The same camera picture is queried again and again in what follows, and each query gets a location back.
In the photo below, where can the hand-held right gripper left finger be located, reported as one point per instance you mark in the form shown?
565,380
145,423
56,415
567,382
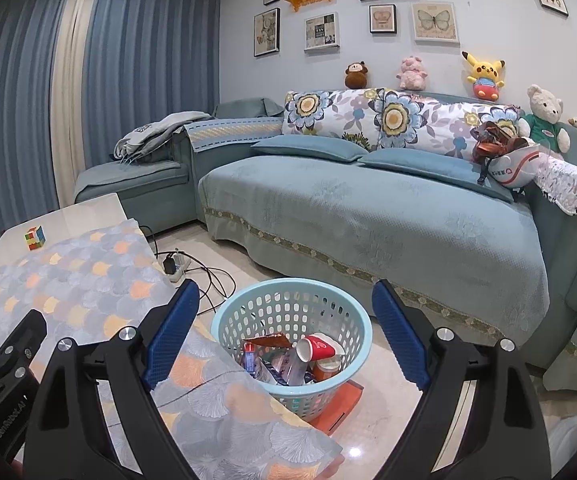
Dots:
171,335

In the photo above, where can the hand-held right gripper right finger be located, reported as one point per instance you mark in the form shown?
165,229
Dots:
401,335

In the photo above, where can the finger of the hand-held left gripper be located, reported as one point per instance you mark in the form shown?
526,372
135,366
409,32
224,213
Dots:
21,332

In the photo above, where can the orange container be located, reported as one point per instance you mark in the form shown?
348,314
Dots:
327,372

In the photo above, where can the red and white paper cup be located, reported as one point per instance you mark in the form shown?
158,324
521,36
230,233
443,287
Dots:
318,347

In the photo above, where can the red and blue packet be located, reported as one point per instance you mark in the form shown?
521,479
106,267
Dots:
251,360

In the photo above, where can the red snack wrapper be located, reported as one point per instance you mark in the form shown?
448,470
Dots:
271,342

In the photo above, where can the clear plastic bottle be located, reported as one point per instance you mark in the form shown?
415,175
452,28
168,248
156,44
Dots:
296,367

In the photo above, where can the light blue plastic basket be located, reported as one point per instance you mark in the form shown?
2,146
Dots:
288,402

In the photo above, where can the scale-patterned tablecloth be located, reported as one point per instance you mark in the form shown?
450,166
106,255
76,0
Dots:
83,280

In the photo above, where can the orange flat box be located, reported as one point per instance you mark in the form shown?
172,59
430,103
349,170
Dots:
343,402

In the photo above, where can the colourful cube toy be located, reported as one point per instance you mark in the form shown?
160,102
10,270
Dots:
35,238

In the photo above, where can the blue-green fabric sofa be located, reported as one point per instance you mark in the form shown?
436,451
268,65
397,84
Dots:
368,230

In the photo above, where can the blue-green cushion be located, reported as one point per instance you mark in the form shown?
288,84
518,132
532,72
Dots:
308,149
433,172

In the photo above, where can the grey clothing pile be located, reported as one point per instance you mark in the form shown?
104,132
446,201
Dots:
153,135

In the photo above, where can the white and red helmet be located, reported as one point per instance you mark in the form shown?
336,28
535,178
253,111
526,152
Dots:
515,167

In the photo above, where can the brown leather bag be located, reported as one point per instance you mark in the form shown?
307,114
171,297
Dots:
493,140

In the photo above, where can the floral pillow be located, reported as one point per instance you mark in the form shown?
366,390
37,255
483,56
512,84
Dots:
433,120
328,115

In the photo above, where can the blue curtain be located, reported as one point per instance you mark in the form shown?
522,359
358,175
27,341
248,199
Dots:
153,60
13,110

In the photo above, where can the white lace cloth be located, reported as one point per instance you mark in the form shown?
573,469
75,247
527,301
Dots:
568,182

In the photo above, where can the beige curtain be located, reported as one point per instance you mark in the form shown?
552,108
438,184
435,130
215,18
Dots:
73,85

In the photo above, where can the white teddy bear green shirt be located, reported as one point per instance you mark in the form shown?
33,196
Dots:
545,120

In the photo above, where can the pink plush toy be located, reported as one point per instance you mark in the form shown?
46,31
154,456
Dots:
412,75

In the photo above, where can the brown monkey plush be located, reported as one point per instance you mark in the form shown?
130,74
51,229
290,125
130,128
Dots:
357,76

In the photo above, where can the yellow mouse plush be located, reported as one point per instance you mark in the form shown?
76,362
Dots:
484,76

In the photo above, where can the white picture frame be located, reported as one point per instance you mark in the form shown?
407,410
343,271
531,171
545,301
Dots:
322,31

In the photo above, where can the butterfly picture frame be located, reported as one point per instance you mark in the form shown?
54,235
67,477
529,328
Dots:
435,22

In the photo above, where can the small square picture frame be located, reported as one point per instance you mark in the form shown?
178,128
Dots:
382,18

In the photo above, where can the tall black picture frame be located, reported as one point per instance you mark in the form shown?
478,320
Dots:
267,32

